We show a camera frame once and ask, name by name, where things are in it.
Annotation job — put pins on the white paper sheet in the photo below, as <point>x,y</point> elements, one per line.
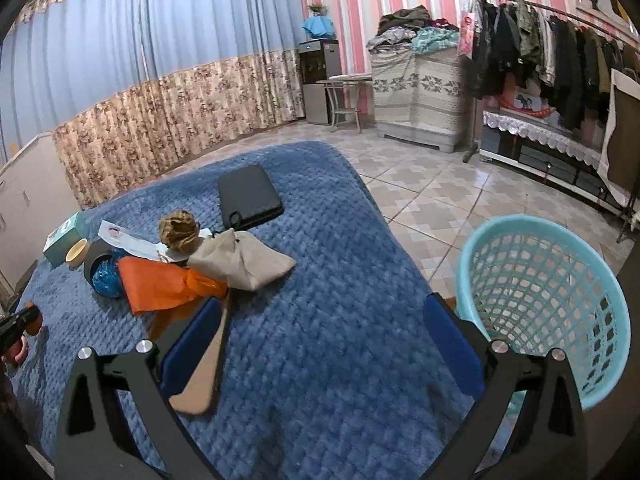
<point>130,242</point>

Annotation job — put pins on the white lace cloth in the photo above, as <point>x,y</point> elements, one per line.
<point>525,127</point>

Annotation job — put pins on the low black cabinet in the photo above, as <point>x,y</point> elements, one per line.
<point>540,155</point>

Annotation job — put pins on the pile of folded clothes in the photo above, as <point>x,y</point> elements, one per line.
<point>405,22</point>

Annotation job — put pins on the blue textured blanket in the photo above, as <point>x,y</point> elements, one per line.
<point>325,285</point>

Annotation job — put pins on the blue and floral curtain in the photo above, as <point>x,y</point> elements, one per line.
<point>150,60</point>

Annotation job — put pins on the white side cabinet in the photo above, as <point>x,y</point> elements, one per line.
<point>25,200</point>

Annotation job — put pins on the orange plastic bag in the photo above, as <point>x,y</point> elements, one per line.
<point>155,285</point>

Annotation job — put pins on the small potted plant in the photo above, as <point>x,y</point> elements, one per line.
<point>317,9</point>

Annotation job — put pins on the dark panel with white cloth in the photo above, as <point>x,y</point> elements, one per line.
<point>622,135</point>

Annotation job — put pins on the row of hanging clothes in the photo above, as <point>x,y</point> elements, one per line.
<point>550,50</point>

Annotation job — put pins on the beige cloth bag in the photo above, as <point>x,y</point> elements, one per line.
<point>240,260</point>

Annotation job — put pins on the black phone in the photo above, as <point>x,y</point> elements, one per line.
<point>250,192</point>

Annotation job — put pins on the teal cardboard box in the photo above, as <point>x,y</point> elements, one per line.
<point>60,240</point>

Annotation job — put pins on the colourful picture board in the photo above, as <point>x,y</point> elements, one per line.
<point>527,101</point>

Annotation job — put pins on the blue plastic wrap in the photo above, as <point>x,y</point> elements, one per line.
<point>107,277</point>

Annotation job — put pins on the blue cloth cover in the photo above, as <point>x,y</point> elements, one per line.
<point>317,27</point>

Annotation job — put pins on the grey water dispenser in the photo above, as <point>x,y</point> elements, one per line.
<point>320,100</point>

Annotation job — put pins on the light blue plastic basket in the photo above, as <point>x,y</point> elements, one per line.
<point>505,224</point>

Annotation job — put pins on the pink hanging bag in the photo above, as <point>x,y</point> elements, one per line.
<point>467,30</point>

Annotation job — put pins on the tan rag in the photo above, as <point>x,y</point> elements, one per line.
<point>177,230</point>

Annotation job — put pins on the cabinet under patterned cloth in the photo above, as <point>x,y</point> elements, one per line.
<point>420,90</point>

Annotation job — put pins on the black ribbed cup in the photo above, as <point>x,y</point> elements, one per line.
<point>90,265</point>

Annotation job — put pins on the metal clothes rack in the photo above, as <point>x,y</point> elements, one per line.
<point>471,145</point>

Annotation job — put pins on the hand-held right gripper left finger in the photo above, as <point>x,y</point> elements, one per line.
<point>190,345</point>

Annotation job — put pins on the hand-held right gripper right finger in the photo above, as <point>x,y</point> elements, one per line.
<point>450,350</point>

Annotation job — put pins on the small beige bowl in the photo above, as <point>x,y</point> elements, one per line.
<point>77,255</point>

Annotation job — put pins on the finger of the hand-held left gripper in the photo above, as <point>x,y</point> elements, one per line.
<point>12,325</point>

